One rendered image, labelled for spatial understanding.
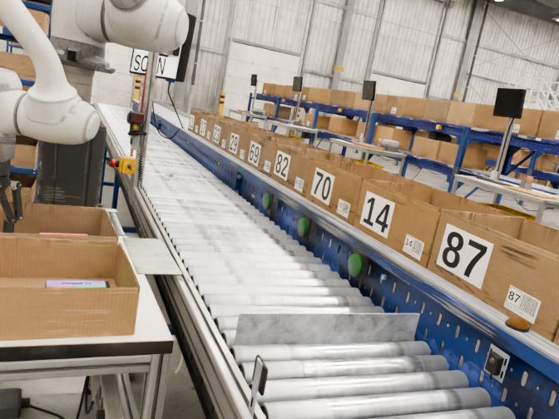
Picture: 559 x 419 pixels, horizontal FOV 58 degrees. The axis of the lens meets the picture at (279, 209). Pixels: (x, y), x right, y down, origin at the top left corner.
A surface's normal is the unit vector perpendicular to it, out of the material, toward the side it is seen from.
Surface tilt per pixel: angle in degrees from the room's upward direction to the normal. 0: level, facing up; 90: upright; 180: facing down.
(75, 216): 90
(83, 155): 90
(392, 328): 90
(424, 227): 90
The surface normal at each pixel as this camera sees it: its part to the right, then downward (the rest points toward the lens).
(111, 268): 0.41, 0.26
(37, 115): -0.15, 0.40
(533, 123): -0.92, -0.09
